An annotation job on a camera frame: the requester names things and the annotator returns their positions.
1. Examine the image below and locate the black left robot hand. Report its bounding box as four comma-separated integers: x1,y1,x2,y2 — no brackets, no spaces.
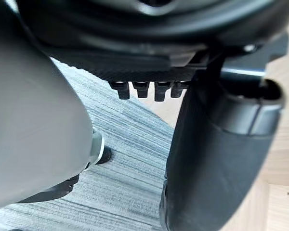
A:
15,0,289,231

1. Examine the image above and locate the silver robot leg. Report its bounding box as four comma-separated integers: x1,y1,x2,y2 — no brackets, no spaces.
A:
0,0,104,210

